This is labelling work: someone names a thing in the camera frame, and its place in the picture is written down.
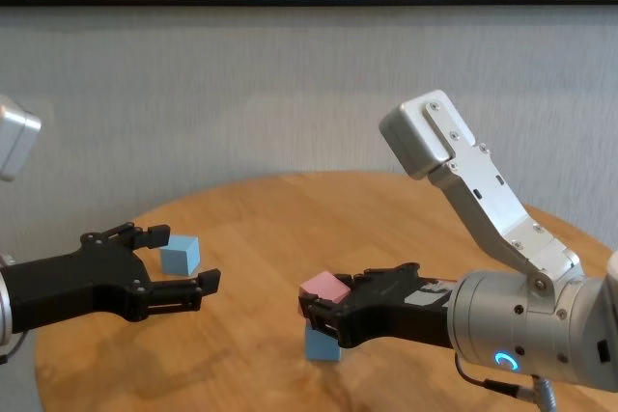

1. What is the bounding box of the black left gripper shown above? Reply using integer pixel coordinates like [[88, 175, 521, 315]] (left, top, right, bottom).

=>
[[0, 221, 222, 336]]

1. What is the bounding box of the gray arm cable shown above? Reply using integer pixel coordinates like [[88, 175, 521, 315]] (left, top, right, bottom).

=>
[[453, 352, 557, 412]]

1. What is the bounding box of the black partition top rail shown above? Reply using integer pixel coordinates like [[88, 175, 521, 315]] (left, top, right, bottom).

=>
[[0, 0, 618, 10]]

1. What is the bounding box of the light blue cube block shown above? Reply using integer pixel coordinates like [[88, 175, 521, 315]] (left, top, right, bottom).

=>
[[159, 234, 201, 277], [304, 322, 344, 363]]

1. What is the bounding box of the pink cube block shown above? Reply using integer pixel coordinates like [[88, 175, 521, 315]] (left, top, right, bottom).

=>
[[298, 271, 352, 320]]

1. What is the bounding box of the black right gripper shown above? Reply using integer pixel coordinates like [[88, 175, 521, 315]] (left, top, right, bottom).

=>
[[296, 261, 461, 350]]

